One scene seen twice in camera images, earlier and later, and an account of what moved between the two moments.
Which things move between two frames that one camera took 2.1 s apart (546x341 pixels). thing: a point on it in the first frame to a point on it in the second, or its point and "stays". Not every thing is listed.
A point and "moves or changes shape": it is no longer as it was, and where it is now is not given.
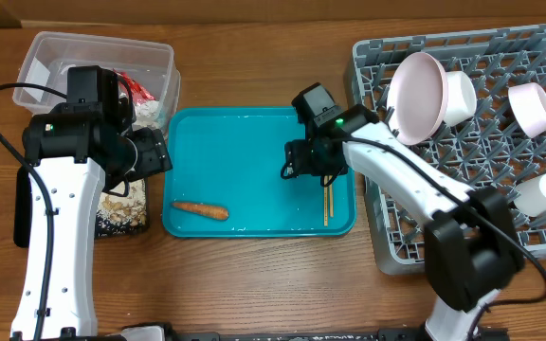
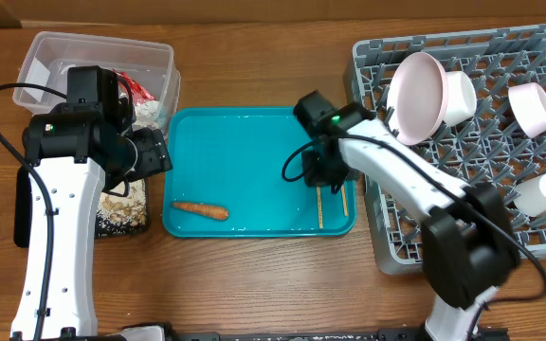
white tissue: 146,114 stays
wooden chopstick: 331,197 to 344,200
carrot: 207,209 stays
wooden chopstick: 325,206 moves or changes shape
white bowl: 462,97 stays
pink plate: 417,98 stays
